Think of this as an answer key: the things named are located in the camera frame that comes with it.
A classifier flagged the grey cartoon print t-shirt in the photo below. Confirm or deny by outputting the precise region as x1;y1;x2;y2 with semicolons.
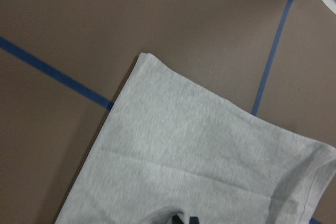
56;53;335;223

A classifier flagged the brown paper table cover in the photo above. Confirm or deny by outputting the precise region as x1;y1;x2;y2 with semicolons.
1;0;335;223

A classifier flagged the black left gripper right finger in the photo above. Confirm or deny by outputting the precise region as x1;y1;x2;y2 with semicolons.
189;216;200;224

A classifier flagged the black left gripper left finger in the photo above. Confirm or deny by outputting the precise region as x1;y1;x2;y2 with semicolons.
171;215;184;224

